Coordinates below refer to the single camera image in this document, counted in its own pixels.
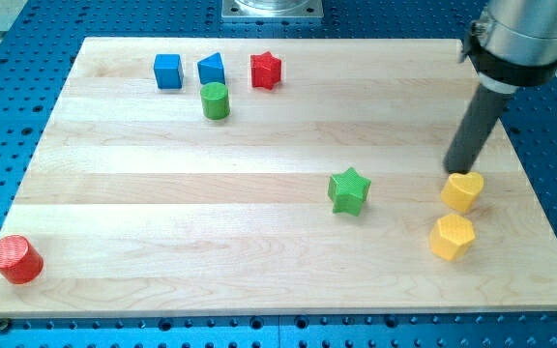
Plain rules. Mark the yellow heart block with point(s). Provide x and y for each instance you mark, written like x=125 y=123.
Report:
x=462 y=190

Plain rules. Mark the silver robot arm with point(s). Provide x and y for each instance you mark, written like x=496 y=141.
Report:
x=513 y=44

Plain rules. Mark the green star block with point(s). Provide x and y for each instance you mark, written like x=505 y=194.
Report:
x=348 y=191

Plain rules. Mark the red star block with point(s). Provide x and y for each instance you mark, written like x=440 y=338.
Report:
x=266 y=70

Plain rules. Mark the wooden board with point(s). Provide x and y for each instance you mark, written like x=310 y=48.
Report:
x=141 y=206

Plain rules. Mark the green cylinder block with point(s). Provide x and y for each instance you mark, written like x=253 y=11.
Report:
x=215 y=100

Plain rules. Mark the blue triangle block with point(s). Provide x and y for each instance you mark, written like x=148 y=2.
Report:
x=211 y=69

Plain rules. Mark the blue cube block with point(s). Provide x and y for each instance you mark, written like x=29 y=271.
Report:
x=168 y=71

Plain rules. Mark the yellow hexagon block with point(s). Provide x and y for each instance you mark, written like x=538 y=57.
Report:
x=451 y=236

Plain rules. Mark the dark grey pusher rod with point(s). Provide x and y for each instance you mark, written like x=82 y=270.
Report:
x=481 y=116

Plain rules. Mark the red cylinder block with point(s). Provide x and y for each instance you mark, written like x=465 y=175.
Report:
x=19 y=261

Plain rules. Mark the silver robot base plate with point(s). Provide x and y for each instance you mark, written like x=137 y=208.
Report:
x=274 y=9

